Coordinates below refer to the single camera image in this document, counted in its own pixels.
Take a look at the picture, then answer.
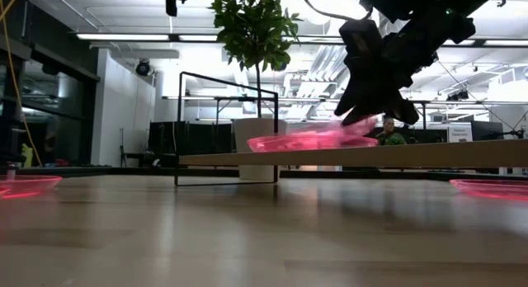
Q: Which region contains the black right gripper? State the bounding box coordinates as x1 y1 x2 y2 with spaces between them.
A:
333 33 438 127

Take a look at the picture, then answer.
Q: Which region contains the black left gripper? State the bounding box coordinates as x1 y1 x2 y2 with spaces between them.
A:
164 0 215 17

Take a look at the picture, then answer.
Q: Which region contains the person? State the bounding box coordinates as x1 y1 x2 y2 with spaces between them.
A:
375 115 408 147

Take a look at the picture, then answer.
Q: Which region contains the black office partition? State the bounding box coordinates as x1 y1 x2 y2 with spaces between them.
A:
370 124 450 147
148 120 235 156

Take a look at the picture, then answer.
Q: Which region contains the ceiling light strip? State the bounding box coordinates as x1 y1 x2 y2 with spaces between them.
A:
76 32 219 43

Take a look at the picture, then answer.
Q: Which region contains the black ceiling spotlight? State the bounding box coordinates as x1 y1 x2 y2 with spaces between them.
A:
134 59 153 77

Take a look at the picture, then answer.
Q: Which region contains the white sign board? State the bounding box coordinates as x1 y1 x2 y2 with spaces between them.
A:
447 124 474 144

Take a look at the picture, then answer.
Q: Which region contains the green leafy potted tree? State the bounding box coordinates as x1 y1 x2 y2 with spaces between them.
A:
209 0 303 120

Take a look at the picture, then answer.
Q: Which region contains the black computer monitor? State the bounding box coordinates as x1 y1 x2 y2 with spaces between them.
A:
471 120 505 142

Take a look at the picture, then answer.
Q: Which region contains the white plant pot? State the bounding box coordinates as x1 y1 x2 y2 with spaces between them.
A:
233 117 288 182

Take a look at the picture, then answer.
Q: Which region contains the black tripod stand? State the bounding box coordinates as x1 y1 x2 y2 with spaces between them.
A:
118 128 128 167

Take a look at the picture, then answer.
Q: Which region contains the small yellow object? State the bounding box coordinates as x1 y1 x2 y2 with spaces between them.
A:
20 142 35 168

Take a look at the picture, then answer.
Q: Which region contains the wooden shelf with black frame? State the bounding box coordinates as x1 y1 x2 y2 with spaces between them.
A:
173 70 528 188

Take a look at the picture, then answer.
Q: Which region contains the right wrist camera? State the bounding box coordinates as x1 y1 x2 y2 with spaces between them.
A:
338 18 384 54

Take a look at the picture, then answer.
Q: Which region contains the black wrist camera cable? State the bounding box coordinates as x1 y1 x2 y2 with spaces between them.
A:
300 0 375 23

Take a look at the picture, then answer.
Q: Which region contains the yellow cable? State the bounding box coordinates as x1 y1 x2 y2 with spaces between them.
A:
0 0 43 167

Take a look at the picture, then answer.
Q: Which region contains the black aluminium table frame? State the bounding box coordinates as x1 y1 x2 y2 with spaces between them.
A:
0 166 528 181

